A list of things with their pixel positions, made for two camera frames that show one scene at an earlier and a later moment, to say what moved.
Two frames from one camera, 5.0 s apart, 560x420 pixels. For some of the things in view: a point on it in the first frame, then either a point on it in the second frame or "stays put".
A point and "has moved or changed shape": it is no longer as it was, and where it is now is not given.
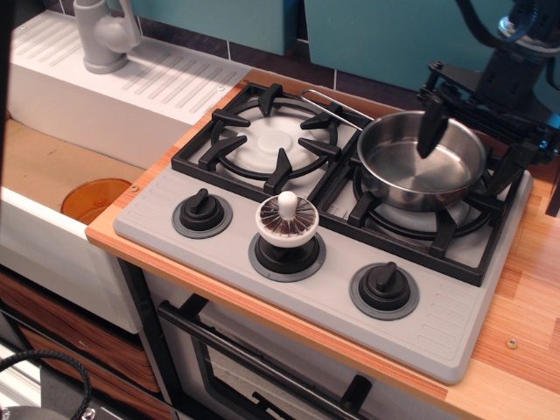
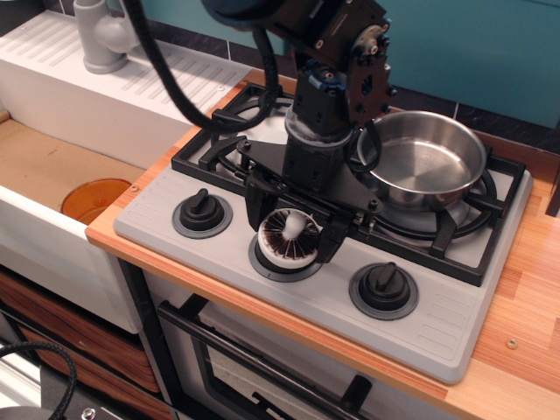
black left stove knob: x=202 y=216 stays put
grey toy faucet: x=107 y=39 stays put
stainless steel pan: x=390 y=168 stays put
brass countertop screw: x=512 y=344 stays put
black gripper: x=512 y=99 → x=313 y=157
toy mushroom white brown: x=286 y=220 has moved or changed shape
